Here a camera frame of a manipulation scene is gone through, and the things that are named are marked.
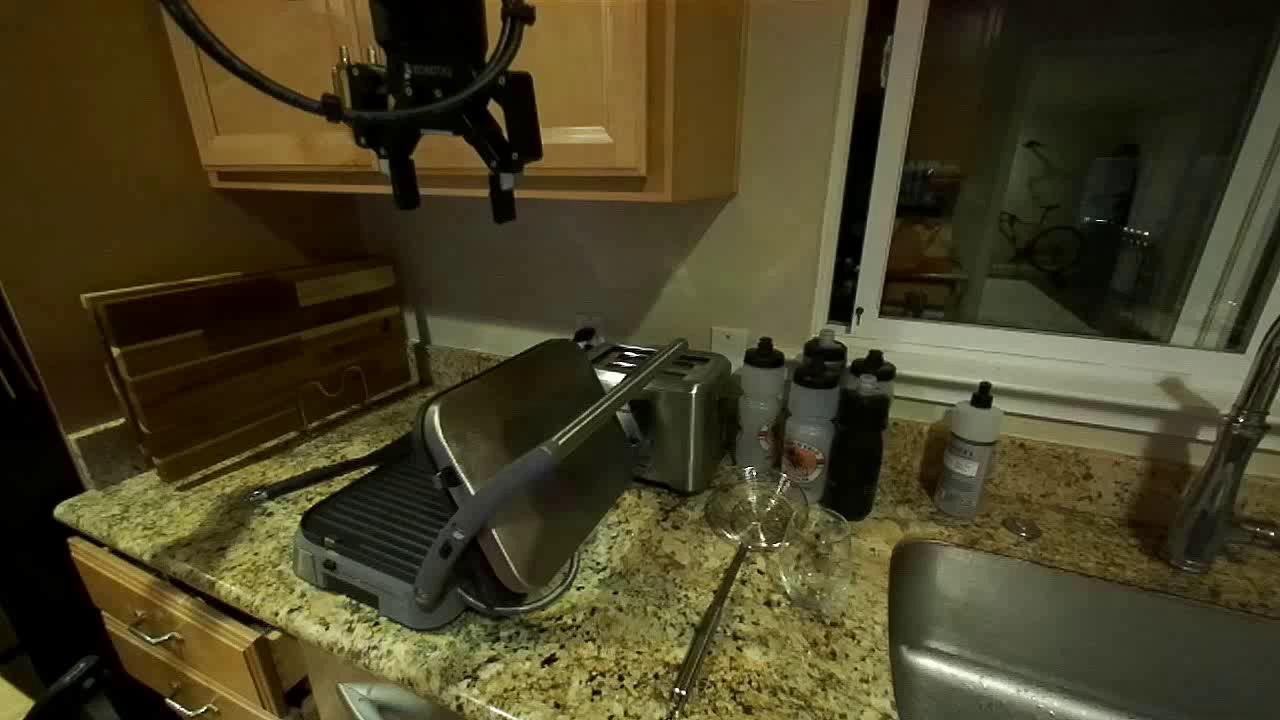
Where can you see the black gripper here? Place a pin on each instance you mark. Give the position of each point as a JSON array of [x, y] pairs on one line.
[[433, 98]]

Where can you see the steel Cuisinart contact grill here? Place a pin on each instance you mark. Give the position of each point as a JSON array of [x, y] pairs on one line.
[[523, 453]]

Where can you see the silver slot toaster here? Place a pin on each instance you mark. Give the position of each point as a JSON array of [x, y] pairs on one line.
[[685, 423]]

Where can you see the wooden dish rack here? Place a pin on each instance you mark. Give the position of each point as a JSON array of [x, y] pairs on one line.
[[252, 363]]

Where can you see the clear bottle black cap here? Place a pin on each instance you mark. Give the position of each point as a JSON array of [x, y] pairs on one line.
[[760, 402]]

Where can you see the clear wine glass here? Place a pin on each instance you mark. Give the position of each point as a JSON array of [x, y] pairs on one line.
[[750, 514]]

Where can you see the black sports bottle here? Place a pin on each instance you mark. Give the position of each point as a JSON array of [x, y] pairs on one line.
[[856, 447]]

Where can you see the long metal utensil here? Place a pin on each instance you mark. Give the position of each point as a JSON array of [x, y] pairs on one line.
[[705, 626]]

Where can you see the small white squeeze bottle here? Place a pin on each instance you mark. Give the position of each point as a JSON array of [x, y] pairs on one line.
[[966, 462]]

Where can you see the white framed window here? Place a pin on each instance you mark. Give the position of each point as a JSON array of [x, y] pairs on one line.
[[1066, 174]]

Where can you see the stainless steel sink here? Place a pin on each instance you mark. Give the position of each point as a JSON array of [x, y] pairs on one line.
[[1066, 642]]

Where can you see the metal kitchen faucet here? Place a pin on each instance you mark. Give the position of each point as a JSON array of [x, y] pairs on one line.
[[1223, 464]]

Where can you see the wooden upper wall cabinet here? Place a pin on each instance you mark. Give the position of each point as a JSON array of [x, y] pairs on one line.
[[587, 92]]

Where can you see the white wall outlet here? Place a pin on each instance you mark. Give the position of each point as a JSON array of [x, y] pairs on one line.
[[729, 340]]

